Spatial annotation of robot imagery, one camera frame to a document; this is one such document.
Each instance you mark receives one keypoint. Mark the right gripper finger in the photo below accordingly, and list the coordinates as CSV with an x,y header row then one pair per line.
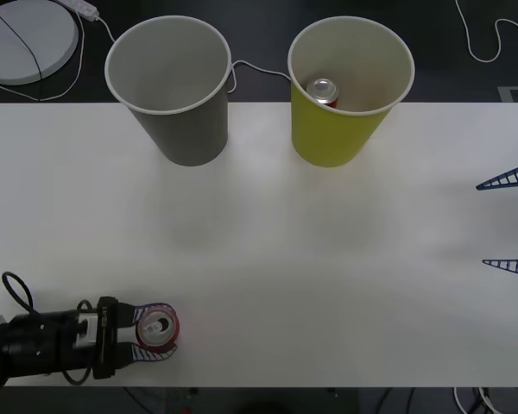
x,y
492,262
484,186

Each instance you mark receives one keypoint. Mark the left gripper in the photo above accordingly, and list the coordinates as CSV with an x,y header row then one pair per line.
x,y
110,340

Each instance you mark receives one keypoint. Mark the red drink can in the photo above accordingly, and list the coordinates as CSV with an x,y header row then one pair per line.
x,y
322,90
157,330

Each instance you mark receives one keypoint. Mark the grey marker plate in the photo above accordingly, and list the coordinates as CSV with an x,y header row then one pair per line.
x,y
516,94

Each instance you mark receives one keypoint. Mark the yellow-green waste bin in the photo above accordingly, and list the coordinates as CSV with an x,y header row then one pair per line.
x,y
328,138

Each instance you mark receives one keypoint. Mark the grey waste bin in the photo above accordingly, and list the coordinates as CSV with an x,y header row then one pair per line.
x,y
190,133

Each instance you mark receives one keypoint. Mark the white round disc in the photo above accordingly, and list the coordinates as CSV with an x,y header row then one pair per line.
x,y
8,47

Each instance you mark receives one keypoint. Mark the white power strip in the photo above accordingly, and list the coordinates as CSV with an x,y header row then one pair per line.
x,y
80,6

